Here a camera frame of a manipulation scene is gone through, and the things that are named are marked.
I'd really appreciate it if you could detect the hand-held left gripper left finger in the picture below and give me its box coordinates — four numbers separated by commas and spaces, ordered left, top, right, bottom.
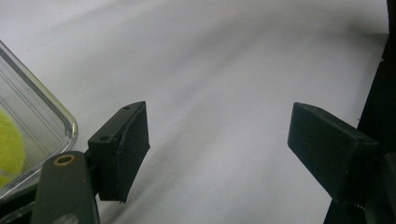
87, 100, 151, 204

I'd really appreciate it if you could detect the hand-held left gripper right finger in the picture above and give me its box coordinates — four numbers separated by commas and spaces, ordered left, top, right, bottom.
287, 102, 380, 206

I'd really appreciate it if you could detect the clear plastic container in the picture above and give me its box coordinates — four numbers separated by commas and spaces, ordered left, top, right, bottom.
0, 39, 79, 201

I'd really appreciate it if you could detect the yellow tennis ball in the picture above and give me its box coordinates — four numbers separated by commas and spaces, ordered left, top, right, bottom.
0, 109, 26, 189

